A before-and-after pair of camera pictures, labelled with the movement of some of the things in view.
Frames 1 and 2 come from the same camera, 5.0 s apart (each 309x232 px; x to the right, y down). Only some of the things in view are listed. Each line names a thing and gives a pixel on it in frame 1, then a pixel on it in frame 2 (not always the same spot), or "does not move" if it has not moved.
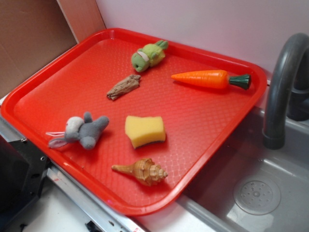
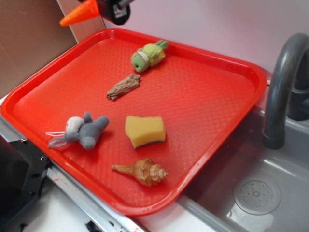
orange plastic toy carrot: [216, 79] -> [86, 9]
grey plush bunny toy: [77, 128] does not move
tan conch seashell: [146, 170] does not move
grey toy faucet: [288, 95] does not move
